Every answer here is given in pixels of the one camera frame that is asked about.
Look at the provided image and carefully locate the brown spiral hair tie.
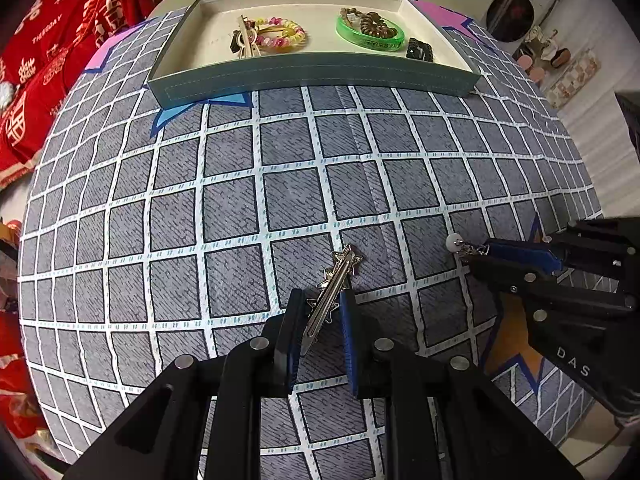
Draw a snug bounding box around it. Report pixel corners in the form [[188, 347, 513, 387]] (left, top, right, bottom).
[[357, 11, 394, 39]]

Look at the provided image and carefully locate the long gold hair pin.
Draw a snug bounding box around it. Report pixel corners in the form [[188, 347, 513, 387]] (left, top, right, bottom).
[[238, 14, 262, 59]]

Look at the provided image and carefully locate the grey rectangular tray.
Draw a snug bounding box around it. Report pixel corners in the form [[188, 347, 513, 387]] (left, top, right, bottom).
[[146, 0, 483, 108]]

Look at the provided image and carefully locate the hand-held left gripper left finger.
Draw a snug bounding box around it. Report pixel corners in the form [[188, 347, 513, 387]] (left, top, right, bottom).
[[65, 287, 307, 480]]

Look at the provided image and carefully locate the green translucent bangle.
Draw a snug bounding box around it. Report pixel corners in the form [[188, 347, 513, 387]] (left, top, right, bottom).
[[336, 10, 407, 54]]

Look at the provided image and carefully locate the pastel spiral hair tie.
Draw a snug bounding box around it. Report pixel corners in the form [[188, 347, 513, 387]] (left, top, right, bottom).
[[250, 16, 309, 52]]

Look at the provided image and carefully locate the black beaded hair clip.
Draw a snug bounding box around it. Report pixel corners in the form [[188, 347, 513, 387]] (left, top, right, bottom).
[[406, 36, 435, 64]]

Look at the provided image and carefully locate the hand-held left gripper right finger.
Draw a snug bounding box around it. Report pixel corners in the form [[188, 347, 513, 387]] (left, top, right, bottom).
[[339, 290, 586, 480]]

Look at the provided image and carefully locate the silver star hair clip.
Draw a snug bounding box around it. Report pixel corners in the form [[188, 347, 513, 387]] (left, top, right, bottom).
[[300, 245, 363, 358]]

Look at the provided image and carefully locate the beige high-heeled shoe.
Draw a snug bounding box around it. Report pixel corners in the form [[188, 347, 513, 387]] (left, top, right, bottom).
[[525, 25, 559, 54]]

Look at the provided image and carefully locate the pile of red cushions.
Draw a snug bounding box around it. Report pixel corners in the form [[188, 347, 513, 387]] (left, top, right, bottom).
[[0, 0, 201, 188]]

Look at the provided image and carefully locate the grey checkered star tablecloth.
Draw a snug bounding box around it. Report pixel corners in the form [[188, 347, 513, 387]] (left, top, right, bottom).
[[17, 0, 603, 480]]

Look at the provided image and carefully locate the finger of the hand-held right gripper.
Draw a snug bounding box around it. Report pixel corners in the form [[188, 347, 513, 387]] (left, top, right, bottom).
[[487, 219, 640, 293], [462, 256, 638, 317]]

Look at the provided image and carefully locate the white washing machine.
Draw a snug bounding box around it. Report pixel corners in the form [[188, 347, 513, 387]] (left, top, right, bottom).
[[484, 0, 561, 56]]

